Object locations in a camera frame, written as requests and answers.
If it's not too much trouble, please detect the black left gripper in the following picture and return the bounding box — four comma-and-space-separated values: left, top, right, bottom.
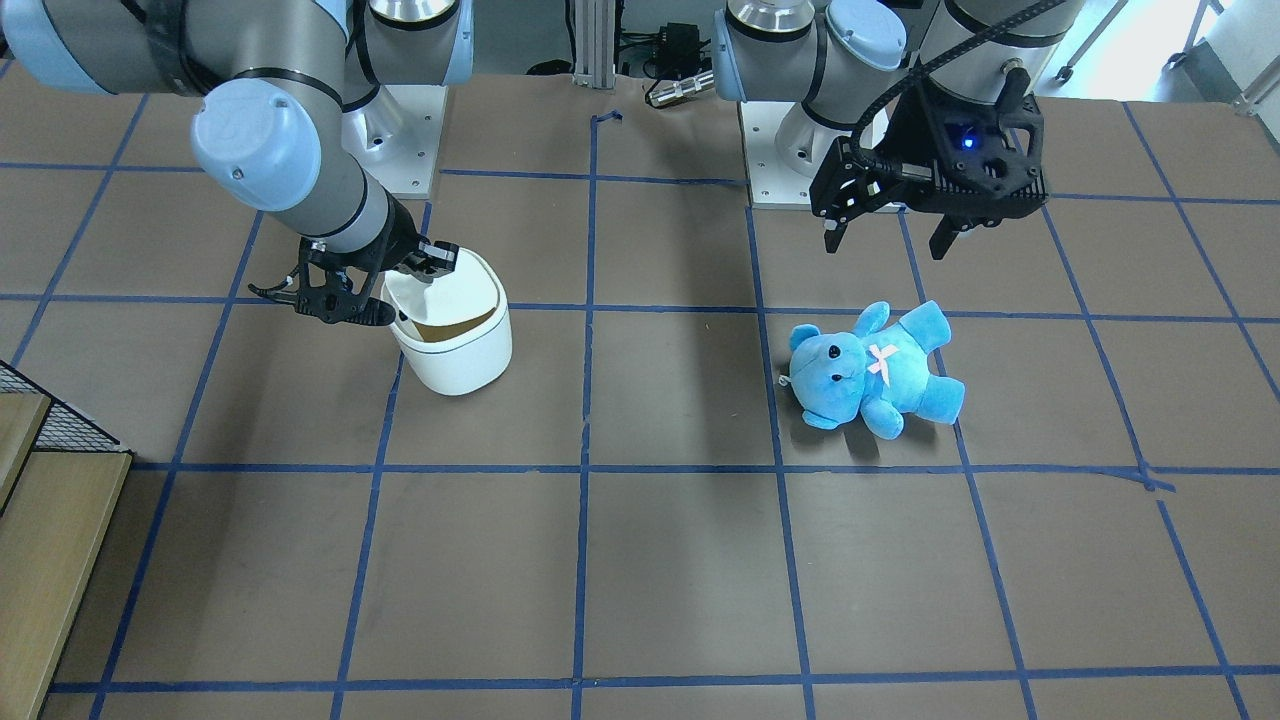
809, 136, 965, 261

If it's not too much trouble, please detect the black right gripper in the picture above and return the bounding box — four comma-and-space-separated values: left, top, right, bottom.
248, 197, 460, 327

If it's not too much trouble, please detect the white trash can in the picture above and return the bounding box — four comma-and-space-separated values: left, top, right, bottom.
380, 249, 512, 396

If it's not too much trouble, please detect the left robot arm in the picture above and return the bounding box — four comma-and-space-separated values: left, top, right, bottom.
710, 1, 1082, 260

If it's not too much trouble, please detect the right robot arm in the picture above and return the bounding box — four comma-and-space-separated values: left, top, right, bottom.
3, 1, 474, 327

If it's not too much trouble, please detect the blue teddy bear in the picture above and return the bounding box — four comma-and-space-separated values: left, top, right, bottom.
780, 301, 966, 439

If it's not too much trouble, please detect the wooden box with grid cloth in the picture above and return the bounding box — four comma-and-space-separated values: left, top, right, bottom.
1, 363, 133, 719

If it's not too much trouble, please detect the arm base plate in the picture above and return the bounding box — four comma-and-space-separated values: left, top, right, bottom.
739, 101, 841, 211
342, 85, 449, 200

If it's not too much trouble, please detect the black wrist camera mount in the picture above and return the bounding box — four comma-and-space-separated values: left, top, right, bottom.
876, 67, 1050, 224

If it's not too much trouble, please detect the aluminium frame post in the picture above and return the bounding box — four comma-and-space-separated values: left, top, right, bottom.
570, 0, 620, 94

